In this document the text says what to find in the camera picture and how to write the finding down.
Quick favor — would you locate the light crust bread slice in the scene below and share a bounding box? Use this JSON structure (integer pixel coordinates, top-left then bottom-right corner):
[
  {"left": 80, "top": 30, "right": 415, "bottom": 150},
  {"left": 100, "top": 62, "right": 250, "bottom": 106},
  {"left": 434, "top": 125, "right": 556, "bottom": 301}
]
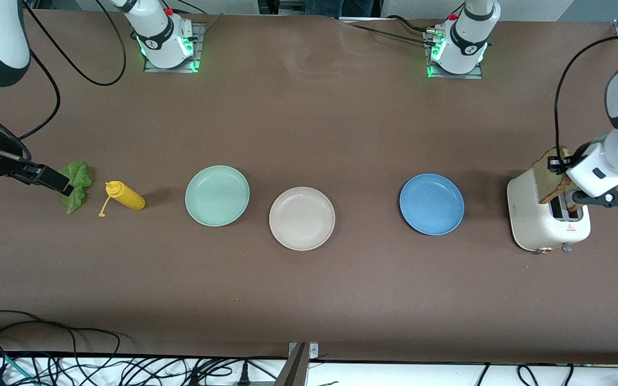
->
[{"left": 539, "top": 146, "right": 575, "bottom": 205}]

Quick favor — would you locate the green lettuce leaf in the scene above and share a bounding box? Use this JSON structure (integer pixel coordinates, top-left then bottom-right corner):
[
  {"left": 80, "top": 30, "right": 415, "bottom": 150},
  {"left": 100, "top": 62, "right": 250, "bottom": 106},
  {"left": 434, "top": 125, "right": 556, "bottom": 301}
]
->
[{"left": 58, "top": 162, "right": 93, "bottom": 214}]

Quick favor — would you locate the yellow mustard squeeze bottle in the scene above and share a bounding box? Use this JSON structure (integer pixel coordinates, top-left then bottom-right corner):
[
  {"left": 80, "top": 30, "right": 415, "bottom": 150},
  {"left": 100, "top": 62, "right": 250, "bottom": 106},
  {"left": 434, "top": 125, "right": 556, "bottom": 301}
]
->
[{"left": 99, "top": 181, "right": 146, "bottom": 218}]

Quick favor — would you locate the blue plate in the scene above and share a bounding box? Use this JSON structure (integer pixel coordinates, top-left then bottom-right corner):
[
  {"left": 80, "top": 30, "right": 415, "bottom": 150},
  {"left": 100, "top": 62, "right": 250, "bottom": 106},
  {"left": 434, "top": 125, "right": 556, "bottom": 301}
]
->
[{"left": 399, "top": 173, "right": 465, "bottom": 236}]

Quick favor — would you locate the mint green plate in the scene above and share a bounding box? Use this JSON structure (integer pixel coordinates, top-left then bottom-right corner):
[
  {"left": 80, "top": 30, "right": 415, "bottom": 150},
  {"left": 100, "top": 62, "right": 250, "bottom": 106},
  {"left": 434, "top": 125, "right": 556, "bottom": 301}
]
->
[{"left": 185, "top": 165, "right": 251, "bottom": 227}]

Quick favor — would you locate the beige plate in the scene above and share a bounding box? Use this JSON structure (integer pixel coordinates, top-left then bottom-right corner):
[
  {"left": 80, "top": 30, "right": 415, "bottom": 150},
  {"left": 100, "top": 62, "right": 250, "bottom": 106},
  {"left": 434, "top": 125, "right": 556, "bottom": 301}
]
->
[{"left": 269, "top": 187, "right": 336, "bottom": 251}]

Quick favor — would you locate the white toaster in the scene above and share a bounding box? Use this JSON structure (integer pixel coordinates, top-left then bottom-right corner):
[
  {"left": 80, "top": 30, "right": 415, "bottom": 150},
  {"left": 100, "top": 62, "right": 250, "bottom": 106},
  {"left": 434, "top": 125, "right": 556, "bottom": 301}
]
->
[{"left": 506, "top": 164, "right": 592, "bottom": 254}]

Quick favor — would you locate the brown table cover mat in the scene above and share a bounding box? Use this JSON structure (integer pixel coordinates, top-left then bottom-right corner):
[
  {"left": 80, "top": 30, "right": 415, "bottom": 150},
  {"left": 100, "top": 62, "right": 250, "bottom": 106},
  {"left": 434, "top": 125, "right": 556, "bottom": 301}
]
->
[{"left": 0, "top": 8, "right": 618, "bottom": 365}]

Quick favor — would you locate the person in dark trousers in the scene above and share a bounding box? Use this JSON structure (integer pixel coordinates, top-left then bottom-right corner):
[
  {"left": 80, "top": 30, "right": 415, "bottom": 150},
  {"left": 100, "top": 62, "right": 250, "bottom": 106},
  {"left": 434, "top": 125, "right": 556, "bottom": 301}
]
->
[{"left": 306, "top": 0, "right": 382, "bottom": 18}]

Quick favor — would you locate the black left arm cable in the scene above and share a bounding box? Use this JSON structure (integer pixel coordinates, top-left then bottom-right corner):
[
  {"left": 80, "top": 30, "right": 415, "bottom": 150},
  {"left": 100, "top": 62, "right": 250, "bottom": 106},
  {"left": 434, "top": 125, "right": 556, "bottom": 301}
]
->
[{"left": 554, "top": 34, "right": 618, "bottom": 161}]

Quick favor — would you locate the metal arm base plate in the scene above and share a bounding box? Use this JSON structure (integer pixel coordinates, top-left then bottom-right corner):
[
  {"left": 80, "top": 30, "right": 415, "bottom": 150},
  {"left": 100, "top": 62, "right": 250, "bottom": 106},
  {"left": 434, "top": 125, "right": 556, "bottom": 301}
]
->
[
  {"left": 423, "top": 29, "right": 484, "bottom": 80},
  {"left": 143, "top": 21, "right": 206, "bottom": 73}
]

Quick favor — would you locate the long black looping cable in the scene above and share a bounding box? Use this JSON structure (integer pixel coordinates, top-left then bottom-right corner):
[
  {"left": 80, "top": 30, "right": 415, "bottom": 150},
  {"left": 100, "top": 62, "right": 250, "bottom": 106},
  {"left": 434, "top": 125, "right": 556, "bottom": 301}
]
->
[{"left": 0, "top": 310, "right": 123, "bottom": 370}]

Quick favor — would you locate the black braided cable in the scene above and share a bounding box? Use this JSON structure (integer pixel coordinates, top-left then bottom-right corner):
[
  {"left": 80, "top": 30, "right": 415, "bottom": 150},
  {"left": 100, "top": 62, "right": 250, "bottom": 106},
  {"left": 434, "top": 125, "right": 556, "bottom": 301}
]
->
[{"left": 351, "top": 15, "right": 434, "bottom": 44}]

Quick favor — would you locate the metal clamp bracket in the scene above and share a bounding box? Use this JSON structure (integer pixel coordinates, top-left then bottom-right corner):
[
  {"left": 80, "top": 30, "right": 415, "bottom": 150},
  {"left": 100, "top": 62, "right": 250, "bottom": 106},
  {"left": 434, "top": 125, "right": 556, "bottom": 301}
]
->
[{"left": 274, "top": 342, "right": 320, "bottom": 386}]

